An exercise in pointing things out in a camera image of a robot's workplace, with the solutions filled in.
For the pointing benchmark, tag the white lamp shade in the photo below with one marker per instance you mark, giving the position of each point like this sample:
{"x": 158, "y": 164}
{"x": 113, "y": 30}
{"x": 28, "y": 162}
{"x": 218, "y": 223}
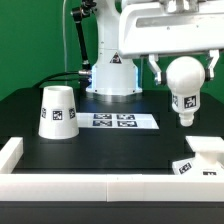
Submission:
{"x": 58, "y": 118}

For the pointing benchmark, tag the white marker sheet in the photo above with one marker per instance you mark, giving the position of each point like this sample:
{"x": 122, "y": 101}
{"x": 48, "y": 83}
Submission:
{"x": 117, "y": 121}

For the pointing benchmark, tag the white left fence bar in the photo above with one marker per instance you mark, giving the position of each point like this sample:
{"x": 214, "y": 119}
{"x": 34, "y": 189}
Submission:
{"x": 10, "y": 154}

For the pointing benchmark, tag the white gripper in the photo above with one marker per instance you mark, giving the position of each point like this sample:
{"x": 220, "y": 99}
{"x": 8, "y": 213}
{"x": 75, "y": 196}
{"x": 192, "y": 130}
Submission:
{"x": 147, "y": 29}

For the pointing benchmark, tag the white fence bar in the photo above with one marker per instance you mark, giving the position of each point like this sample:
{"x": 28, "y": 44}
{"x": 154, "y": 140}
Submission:
{"x": 10, "y": 154}
{"x": 110, "y": 188}

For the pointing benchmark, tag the white lamp bulb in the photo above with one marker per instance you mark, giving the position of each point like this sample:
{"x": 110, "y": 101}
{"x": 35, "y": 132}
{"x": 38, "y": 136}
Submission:
{"x": 185, "y": 76}

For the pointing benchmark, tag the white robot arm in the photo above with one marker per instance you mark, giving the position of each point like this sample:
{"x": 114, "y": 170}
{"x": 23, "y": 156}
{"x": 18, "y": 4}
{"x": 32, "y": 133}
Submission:
{"x": 114, "y": 76}

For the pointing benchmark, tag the white lamp base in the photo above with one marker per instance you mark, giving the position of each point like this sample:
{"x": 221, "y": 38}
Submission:
{"x": 205, "y": 161}

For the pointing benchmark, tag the white front fence bar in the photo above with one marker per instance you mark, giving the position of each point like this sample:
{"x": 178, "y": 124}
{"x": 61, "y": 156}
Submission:
{"x": 110, "y": 188}

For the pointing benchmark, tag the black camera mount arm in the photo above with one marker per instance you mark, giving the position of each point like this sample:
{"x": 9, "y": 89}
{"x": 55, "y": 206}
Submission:
{"x": 78, "y": 14}

